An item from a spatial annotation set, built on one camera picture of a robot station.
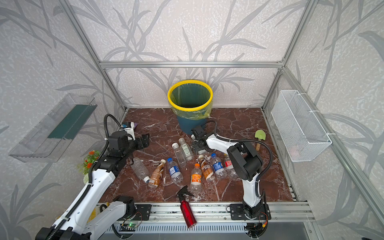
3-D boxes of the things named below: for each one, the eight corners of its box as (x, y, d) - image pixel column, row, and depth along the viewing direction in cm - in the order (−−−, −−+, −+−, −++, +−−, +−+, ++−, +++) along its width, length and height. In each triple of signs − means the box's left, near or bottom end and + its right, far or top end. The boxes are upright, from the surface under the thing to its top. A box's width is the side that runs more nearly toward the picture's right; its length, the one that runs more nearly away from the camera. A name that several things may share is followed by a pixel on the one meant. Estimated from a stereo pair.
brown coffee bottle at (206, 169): (206, 182, 85) (207, 179, 81) (195, 159, 93) (195, 155, 90) (215, 177, 86) (215, 174, 82) (203, 156, 95) (203, 152, 91)
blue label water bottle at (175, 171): (174, 186, 84) (173, 182, 79) (166, 163, 93) (164, 159, 88) (184, 181, 86) (183, 177, 81) (175, 159, 94) (174, 155, 90)
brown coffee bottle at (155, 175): (150, 187, 83) (147, 184, 79) (160, 161, 93) (157, 157, 89) (157, 189, 83) (155, 185, 78) (167, 162, 93) (165, 158, 88)
